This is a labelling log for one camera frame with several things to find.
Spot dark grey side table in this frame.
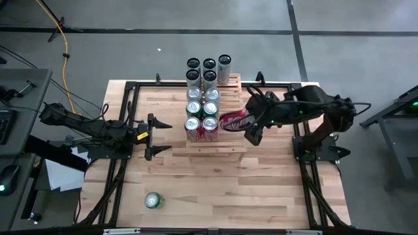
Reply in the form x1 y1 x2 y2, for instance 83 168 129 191
359 84 418 181

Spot wooden slatted shelf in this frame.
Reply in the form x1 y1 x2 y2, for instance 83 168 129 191
172 72 248 163

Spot black diagonal beam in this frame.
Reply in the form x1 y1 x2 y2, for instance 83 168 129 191
23 134 89 173

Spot black aluminium table frame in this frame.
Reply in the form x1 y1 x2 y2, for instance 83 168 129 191
76 80 353 229

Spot Celsius Peach Vibe can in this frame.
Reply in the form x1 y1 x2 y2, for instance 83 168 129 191
186 57 201 73

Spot black clamp tool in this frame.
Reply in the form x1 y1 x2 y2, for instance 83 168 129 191
0 80 38 102

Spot black computer mouse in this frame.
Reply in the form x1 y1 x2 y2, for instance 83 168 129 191
0 164 21 197

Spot grey desk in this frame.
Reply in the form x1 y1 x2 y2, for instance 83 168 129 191
0 67 54 231

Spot yellow cable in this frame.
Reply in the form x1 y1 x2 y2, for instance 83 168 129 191
35 0 82 117

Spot black stand legs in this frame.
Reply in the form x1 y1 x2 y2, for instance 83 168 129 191
39 0 84 43

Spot white paper sheet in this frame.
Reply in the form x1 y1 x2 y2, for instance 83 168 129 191
43 146 91 193

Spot red Coca-Cola can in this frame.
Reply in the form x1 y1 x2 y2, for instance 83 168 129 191
201 116 219 142
219 109 255 133
184 116 202 142

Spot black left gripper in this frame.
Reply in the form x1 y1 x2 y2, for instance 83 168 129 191
130 112 173 161

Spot silver metal bracket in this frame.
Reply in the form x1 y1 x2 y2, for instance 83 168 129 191
103 228 142 235
285 229 323 235

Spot green Sprite can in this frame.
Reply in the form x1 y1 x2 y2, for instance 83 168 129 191
185 100 202 119
144 191 166 210
202 101 219 119

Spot tall white Celsius can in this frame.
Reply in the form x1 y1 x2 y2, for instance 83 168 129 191
202 57 217 73

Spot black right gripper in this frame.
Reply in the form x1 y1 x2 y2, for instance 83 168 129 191
244 85 288 147

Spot black keyboard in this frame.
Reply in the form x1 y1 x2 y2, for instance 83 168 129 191
0 109 18 146

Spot Celsius can green print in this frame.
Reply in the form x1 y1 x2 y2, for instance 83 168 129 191
216 54 233 86

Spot Celsius Tropical Vibe can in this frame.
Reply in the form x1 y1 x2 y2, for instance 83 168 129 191
202 69 217 91
185 69 201 89

